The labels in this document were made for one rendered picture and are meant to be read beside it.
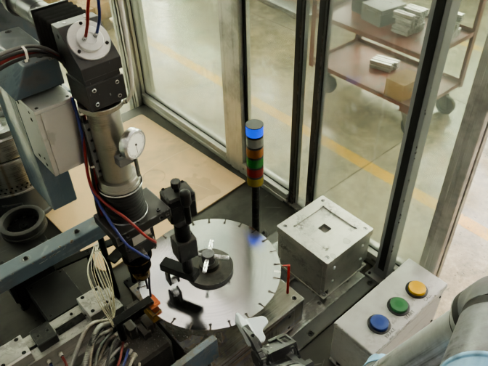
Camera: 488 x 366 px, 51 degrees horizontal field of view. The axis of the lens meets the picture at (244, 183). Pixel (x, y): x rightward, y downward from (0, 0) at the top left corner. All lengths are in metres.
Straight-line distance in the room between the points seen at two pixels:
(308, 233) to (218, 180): 0.49
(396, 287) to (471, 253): 1.45
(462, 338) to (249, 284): 0.63
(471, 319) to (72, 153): 0.63
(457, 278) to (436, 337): 1.76
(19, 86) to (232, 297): 0.62
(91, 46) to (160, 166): 1.12
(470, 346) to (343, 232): 0.79
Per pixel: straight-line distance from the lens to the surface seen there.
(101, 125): 0.81
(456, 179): 1.19
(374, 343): 1.18
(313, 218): 1.41
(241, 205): 1.66
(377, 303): 1.25
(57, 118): 0.84
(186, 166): 1.82
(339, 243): 1.35
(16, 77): 0.86
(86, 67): 0.75
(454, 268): 2.62
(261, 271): 1.21
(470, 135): 1.12
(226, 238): 1.28
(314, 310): 1.38
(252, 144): 1.30
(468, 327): 0.66
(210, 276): 1.19
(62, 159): 0.88
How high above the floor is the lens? 1.88
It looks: 40 degrees down
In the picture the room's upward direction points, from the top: 2 degrees counter-clockwise
